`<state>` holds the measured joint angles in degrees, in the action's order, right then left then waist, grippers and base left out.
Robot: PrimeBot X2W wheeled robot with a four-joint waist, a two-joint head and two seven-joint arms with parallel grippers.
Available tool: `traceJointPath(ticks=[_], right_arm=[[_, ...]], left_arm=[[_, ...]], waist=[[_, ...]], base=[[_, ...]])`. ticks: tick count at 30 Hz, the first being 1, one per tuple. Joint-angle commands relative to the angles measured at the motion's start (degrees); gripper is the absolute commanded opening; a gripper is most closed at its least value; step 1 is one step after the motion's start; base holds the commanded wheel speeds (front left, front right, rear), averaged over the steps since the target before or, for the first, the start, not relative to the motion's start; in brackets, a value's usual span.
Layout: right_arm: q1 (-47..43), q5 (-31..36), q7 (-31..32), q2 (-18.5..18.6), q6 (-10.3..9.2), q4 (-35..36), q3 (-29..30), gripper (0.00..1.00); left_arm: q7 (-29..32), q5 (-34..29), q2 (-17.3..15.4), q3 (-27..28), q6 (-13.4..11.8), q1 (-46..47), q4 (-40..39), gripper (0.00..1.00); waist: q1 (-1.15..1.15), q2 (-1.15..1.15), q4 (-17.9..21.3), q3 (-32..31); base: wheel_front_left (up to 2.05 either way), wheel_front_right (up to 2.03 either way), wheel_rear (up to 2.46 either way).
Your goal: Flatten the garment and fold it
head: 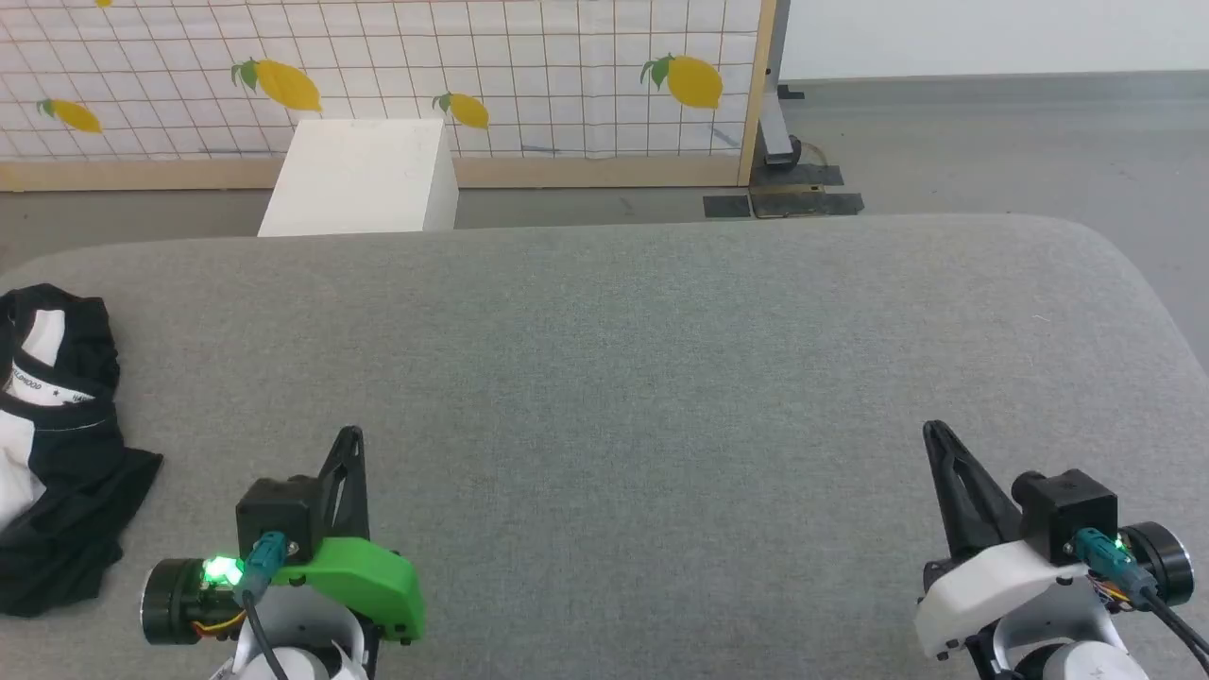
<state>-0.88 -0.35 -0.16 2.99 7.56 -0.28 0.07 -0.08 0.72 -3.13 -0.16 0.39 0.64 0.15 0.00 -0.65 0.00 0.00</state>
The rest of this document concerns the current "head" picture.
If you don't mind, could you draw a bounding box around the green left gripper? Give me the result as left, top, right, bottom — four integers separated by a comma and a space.
142, 427, 426, 648

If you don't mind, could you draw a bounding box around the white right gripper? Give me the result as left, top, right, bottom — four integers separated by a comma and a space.
914, 422, 1194, 662

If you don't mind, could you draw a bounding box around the black and white raglan shirt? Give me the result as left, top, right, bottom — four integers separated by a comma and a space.
0, 283, 163, 620

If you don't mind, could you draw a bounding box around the white rectangular box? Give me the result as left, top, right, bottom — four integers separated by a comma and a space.
258, 118, 460, 237

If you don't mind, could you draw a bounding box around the long black floor tape strip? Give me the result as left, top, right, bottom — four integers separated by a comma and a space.
753, 192, 865, 218

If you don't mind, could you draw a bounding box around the black left cable teal plug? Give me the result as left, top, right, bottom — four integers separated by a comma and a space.
232, 532, 289, 680

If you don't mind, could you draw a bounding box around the grey metal stand post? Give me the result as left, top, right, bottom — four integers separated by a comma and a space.
760, 0, 806, 169

